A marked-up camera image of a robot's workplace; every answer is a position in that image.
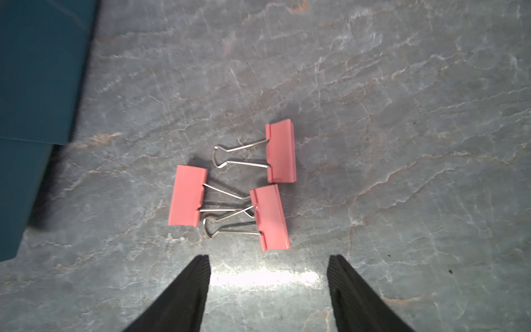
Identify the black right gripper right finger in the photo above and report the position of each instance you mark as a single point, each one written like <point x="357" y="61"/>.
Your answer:
<point x="356" y="306"/>

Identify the pink binder clip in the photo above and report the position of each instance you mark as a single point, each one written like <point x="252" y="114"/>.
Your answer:
<point x="280" y="153"/>
<point x="267" y="211"/>
<point x="188" y="193"/>

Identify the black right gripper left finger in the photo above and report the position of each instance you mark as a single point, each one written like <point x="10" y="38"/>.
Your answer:
<point x="180" y="307"/>

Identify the teal drawer cabinet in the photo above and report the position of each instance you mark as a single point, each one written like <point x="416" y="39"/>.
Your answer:
<point x="44" y="53"/>

